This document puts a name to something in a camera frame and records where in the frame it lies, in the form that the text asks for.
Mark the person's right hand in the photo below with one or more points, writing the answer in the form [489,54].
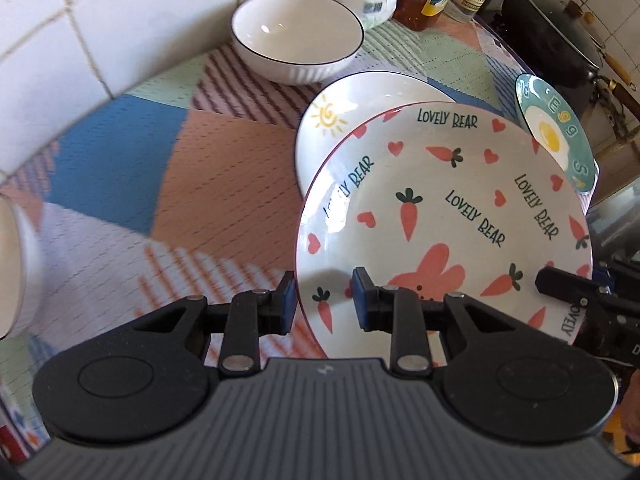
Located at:
[632,405]

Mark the black wok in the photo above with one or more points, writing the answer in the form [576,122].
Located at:
[530,40]

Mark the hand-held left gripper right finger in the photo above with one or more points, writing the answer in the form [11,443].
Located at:
[360,300]

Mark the white sun print plate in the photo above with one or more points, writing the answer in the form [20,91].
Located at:
[350,102]

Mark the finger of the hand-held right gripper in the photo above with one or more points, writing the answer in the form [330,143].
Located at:
[565,285]
[612,272]

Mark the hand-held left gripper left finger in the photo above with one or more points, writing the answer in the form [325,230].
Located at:
[286,305]

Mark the white carrot print plate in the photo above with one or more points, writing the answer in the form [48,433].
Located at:
[450,210]

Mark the large white bowl dark rim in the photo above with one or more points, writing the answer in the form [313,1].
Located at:
[295,30]

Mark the patterned table mat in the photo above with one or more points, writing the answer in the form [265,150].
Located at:
[125,160]

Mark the small white bowl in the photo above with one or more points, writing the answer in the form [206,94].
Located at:
[20,270]

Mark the glass wok lid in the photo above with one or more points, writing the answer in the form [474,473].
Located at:
[565,30]

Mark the teal egg print plate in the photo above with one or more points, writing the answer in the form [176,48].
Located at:
[550,135]

